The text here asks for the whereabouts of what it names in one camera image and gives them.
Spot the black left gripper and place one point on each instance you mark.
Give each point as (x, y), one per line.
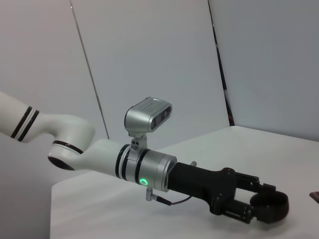
(199, 181)

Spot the small dark teacup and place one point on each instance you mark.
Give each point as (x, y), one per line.
(279, 204)

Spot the black round teapot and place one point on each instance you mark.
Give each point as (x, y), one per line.
(315, 196)

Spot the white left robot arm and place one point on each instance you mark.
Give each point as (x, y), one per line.
(74, 129)

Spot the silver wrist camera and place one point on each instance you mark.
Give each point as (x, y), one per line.
(142, 117)

